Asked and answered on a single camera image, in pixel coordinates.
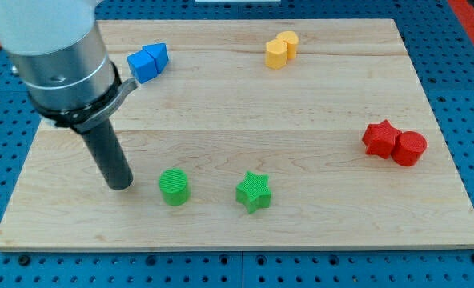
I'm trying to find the green cylinder block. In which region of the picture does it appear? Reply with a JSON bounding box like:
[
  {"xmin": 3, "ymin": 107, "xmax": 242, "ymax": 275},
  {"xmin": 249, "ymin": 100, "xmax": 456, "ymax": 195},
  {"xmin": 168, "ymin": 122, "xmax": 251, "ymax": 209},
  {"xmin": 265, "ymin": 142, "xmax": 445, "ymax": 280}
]
[{"xmin": 159, "ymin": 168, "xmax": 191, "ymax": 206}]

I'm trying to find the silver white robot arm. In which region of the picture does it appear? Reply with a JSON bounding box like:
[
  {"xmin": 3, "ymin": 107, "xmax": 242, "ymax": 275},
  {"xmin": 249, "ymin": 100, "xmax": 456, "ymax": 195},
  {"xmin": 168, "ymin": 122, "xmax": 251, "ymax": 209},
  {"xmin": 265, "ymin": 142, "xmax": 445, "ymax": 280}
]
[{"xmin": 0, "ymin": 0, "xmax": 138, "ymax": 134}]

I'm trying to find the green star block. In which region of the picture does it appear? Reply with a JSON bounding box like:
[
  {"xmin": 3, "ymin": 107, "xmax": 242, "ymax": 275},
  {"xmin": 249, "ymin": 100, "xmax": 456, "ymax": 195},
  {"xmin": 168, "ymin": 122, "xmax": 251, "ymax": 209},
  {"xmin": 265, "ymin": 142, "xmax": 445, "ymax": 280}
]
[{"xmin": 235, "ymin": 171, "xmax": 271, "ymax": 214}]

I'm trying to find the red star block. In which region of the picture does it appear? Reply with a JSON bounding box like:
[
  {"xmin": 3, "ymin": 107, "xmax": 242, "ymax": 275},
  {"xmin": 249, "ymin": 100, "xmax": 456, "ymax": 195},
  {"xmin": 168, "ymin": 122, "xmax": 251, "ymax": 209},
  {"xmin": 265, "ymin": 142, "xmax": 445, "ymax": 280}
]
[{"xmin": 362, "ymin": 119, "xmax": 401, "ymax": 159}]

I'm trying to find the light wooden board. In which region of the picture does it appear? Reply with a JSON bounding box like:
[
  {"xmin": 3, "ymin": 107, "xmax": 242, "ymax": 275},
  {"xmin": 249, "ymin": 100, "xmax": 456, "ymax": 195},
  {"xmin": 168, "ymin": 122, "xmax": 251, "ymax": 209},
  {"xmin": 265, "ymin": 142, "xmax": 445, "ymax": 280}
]
[{"xmin": 0, "ymin": 18, "xmax": 474, "ymax": 252}]

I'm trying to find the yellow hexagon block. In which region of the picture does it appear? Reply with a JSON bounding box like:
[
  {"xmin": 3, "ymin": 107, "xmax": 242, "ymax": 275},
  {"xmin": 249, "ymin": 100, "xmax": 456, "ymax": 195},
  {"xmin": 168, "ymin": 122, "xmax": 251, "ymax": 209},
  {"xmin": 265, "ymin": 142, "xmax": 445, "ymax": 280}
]
[{"xmin": 265, "ymin": 39, "xmax": 287, "ymax": 70}]

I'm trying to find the yellow heart block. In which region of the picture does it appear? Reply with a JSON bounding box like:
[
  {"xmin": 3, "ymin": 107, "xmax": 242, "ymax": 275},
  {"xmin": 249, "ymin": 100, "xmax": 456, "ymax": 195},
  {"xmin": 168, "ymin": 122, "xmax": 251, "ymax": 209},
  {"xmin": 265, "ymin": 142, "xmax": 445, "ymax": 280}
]
[{"xmin": 276, "ymin": 30, "xmax": 299, "ymax": 60}]

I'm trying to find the blue triangle block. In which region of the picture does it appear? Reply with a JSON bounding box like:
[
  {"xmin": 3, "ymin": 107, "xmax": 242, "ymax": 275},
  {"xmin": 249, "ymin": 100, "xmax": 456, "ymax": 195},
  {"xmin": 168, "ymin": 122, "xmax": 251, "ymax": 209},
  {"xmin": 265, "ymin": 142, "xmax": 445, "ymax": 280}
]
[{"xmin": 143, "ymin": 42, "xmax": 169, "ymax": 74}]

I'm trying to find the blue cube block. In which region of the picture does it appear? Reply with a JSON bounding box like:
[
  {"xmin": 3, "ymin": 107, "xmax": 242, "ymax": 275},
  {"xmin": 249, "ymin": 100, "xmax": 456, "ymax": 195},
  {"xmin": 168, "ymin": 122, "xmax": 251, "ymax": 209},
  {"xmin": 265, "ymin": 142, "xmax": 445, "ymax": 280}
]
[{"xmin": 127, "ymin": 50, "xmax": 158, "ymax": 84}]

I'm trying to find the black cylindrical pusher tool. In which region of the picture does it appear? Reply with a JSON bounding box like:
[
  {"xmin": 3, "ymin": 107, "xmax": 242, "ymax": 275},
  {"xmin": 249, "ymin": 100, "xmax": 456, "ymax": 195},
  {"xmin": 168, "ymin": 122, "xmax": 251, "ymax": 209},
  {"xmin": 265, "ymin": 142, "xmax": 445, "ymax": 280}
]
[{"xmin": 81, "ymin": 120, "xmax": 134, "ymax": 190}]

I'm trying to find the red cylinder block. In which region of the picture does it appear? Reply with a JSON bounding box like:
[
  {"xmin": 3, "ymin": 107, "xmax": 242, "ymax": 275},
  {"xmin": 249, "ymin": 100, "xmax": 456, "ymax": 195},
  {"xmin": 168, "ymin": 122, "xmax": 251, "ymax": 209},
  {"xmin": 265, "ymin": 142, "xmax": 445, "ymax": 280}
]
[{"xmin": 391, "ymin": 131, "xmax": 428, "ymax": 166}]

